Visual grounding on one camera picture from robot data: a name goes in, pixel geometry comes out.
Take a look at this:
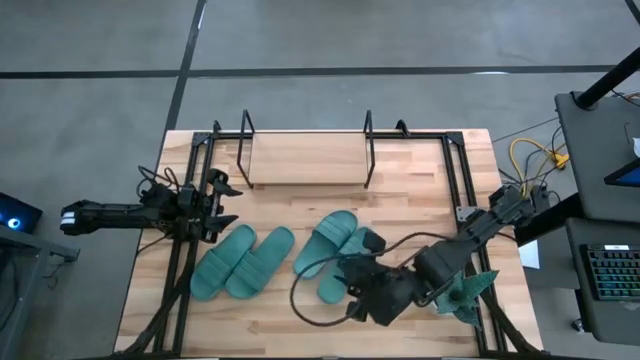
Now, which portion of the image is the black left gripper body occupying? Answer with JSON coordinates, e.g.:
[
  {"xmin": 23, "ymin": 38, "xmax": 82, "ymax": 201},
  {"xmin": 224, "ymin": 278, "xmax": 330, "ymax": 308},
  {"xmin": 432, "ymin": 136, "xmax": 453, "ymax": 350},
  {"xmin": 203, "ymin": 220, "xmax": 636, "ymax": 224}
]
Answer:
[{"xmin": 174, "ymin": 168, "xmax": 226, "ymax": 245}]

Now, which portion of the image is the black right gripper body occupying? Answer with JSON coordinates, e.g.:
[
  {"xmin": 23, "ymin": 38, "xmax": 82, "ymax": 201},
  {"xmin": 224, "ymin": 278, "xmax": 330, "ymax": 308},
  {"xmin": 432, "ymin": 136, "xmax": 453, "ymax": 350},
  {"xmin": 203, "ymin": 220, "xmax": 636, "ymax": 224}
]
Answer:
[{"xmin": 344, "ymin": 252, "xmax": 426, "ymax": 327}]

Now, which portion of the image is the teal rubber slide sandal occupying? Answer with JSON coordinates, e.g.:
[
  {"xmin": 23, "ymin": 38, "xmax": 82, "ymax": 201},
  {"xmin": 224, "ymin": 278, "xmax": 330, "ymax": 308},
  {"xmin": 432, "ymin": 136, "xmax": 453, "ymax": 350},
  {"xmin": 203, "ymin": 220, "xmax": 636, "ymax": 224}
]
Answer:
[
  {"xmin": 292, "ymin": 209, "xmax": 359, "ymax": 280},
  {"xmin": 190, "ymin": 224, "xmax": 258, "ymax": 302},
  {"xmin": 316, "ymin": 226, "xmax": 374, "ymax": 305},
  {"xmin": 224, "ymin": 225, "xmax": 296, "ymax": 301}
]

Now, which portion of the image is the artificial succulent in white pot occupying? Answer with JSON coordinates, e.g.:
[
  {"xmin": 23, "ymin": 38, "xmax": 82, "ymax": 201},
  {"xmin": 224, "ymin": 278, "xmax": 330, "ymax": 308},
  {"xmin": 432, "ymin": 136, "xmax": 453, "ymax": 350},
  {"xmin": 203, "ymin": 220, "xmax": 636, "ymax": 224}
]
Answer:
[{"xmin": 434, "ymin": 267, "xmax": 500, "ymax": 329}]

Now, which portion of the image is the white paper sheet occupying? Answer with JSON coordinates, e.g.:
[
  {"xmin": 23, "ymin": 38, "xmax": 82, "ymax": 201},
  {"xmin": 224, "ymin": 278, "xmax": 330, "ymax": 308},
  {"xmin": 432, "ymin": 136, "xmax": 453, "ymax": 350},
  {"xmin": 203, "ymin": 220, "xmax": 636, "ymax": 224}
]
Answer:
[{"xmin": 518, "ymin": 239, "xmax": 541, "ymax": 270}]

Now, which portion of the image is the grey metal stand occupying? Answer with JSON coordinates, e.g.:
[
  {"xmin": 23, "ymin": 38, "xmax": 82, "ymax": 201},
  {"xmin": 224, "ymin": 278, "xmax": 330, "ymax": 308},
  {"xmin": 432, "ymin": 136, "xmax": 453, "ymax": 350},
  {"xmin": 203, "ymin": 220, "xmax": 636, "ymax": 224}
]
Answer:
[{"xmin": 0, "ymin": 224, "xmax": 81, "ymax": 360}]

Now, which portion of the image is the black computer with blue light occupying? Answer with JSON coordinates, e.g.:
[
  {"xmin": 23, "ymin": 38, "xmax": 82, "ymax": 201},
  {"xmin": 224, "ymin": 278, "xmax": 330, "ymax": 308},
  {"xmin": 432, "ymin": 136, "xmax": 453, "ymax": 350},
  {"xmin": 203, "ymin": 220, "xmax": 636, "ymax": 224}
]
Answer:
[{"xmin": 0, "ymin": 192, "xmax": 44, "ymax": 234}]

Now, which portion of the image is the black desk support bar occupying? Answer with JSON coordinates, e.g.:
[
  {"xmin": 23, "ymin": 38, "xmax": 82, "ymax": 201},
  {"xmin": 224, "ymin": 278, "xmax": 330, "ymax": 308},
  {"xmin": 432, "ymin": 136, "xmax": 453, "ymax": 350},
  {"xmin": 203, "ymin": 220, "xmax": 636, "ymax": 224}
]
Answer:
[{"xmin": 514, "ymin": 192, "xmax": 584, "ymax": 246}]

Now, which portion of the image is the black power adapter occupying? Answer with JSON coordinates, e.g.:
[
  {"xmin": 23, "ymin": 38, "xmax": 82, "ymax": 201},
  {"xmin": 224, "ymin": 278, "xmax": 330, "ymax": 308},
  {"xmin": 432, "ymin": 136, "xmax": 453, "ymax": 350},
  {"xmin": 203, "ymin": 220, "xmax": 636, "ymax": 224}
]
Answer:
[{"xmin": 530, "ymin": 184, "xmax": 551, "ymax": 212}]

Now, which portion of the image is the grey keyboard desk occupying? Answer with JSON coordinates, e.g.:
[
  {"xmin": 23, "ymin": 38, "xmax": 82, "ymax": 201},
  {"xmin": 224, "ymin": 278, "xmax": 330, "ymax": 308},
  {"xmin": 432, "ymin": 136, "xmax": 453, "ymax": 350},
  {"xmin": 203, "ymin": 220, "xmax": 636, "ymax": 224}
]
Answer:
[{"xmin": 564, "ymin": 217, "xmax": 640, "ymax": 347}]

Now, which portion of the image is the backlit black keyboard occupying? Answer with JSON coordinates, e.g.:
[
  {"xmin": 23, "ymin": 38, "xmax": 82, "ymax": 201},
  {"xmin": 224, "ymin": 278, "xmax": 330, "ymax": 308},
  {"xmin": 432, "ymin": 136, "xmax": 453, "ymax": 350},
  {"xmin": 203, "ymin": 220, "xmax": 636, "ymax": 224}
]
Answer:
[{"xmin": 579, "ymin": 243, "xmax": 640, "ymax": 302}]

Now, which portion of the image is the grey desk top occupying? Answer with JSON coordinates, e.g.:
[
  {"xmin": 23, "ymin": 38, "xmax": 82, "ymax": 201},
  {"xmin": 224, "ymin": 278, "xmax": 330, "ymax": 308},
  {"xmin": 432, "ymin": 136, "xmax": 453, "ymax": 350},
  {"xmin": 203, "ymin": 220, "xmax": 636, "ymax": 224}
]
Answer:
[{"xmin": 554, "ymin": 91, "xmax": 640, "ymax": 224}]

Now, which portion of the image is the blue lit screen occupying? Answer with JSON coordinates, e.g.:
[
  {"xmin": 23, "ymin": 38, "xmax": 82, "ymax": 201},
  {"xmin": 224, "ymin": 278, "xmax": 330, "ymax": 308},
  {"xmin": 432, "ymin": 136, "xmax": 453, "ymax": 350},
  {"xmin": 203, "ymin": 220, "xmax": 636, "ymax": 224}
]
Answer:
[{"xmin": 603, "ymin": 158, "xmax": 640, "ymax": 189}]

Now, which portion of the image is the black pole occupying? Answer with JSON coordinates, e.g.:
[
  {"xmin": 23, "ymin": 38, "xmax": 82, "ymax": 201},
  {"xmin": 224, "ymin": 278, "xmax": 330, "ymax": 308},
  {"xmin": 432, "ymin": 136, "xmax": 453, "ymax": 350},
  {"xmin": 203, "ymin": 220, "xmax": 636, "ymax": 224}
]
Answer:
[{"xmin": 574, "ymin": 47, "xmax": 640, "ymax": 110}]

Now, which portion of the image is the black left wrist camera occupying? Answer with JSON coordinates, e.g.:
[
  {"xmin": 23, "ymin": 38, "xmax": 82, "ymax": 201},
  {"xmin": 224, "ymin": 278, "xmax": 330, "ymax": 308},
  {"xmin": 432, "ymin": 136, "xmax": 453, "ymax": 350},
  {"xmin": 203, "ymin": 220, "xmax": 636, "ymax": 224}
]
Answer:
[{"xmin": 178, "ymin": 184, "xmax": 197, "ymax": 211}]

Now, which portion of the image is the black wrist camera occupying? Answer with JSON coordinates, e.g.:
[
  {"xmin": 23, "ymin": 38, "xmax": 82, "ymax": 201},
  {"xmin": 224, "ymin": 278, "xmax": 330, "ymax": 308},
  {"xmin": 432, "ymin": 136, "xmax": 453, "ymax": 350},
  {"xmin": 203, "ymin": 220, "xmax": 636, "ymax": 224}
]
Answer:
[
  {"xmin": 362, "ymin": 231, "xmax": 387, "ymax": 254},
  {"xmin": 178, "ymin": 184, "xmax": 197, "ymax": 211}
]

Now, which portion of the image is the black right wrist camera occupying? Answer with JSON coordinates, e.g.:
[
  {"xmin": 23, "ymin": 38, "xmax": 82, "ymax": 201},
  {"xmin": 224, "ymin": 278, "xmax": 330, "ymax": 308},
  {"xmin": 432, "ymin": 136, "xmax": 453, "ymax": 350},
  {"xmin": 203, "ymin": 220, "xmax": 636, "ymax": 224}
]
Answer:
[{"xmin": 362, "ymin": 231, "xmax": 387, "ymax": 254}]

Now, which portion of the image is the wooden shelf with black frame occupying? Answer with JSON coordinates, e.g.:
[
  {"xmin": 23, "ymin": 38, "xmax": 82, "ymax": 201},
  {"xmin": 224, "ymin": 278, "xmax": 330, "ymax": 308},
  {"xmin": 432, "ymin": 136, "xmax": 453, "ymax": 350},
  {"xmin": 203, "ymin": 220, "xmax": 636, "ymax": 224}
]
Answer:
[{"xmin": 237, "ymin": 108, "xmax": 376, "ymax": 190}]

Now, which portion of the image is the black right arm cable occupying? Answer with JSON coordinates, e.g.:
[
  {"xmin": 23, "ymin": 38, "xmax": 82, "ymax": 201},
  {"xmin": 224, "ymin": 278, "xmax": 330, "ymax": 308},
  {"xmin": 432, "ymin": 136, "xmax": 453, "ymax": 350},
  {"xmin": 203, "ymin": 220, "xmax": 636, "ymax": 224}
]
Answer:
[{"xmin": 289, "ymin": 230, "xmax": 451, "ymax": 327}]

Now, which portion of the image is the black aluminium table frame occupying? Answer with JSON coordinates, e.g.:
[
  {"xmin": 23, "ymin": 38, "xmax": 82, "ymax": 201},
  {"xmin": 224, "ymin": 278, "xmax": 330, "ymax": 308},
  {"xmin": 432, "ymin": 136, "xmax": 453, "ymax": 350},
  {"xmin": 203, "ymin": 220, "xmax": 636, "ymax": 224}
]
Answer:
[{"xmin": 115, "ymin": 118, "xmax": 540, "ymax": 359}]

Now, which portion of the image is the yellow cable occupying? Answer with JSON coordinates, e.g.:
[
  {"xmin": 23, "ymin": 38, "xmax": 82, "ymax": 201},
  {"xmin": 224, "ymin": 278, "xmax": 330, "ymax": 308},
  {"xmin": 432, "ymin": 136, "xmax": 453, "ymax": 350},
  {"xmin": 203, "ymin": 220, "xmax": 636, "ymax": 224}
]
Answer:
[{"xmin": 509, "ymin": 137, "xmax": 571, "ymax": 199}]

